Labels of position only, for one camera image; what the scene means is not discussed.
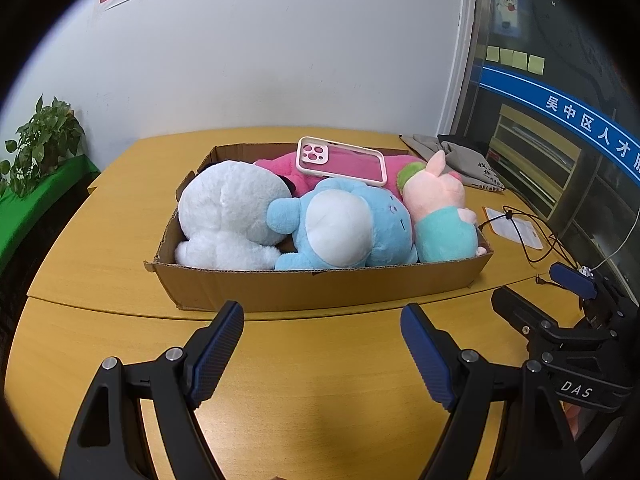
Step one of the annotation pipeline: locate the pink pig plush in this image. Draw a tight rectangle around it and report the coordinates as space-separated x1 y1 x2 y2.
397 149 489 264

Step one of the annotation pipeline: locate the small plastic packet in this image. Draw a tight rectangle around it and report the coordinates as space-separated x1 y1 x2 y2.
481 205 546 250

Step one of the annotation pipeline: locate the black cord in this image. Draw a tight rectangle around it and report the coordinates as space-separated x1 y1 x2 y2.
501 204 568 286

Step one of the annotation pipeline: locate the pink phone case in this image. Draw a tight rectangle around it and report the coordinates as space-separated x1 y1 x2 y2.
296 136 389 187

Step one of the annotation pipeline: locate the blue plush toy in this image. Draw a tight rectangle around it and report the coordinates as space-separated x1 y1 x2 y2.
266 177 419 271

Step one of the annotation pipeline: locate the green leafy potted plant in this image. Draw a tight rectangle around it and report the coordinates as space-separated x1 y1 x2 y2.
0 94 87 199

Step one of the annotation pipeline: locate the white cable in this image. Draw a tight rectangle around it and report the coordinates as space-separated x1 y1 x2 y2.
577 215 640 277

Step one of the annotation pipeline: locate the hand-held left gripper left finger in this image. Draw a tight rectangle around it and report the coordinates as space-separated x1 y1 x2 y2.
59 301 246 480

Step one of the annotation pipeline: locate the pink plush bear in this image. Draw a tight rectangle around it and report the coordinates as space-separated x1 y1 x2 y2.
254 147 427 200

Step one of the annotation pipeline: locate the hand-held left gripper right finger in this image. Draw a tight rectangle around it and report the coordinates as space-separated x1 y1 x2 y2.
400 302 583 480

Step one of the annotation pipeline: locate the blue band window sticker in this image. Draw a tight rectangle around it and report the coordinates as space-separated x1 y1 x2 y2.
477 62 640 187

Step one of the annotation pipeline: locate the grey printed cloth bag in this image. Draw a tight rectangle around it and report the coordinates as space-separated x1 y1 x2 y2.
441 141 507 192

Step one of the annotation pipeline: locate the white plush toy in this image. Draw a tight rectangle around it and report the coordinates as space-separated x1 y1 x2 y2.
174 160 294 270

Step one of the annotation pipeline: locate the person's right hand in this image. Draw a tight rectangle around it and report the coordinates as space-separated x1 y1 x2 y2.
562 402 584 442

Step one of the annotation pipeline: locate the green turf mat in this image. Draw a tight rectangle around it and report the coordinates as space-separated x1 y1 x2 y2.
0 154 102 272

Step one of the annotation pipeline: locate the yellow shelf unit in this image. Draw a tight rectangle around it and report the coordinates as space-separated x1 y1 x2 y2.
487 105 584 222

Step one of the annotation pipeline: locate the cartoon sheep poster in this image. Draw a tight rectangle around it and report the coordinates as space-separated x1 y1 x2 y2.
492 0 522 37

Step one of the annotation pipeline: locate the cardboard box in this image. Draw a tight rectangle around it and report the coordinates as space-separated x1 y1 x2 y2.
144 142 495 312

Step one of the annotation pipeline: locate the light grey cloth bag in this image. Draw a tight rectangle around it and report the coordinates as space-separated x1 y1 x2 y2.
399 133 451 162

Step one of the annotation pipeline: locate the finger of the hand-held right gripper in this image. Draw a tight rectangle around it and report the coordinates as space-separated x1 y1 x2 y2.
548 262 640 311
491 286 558 357

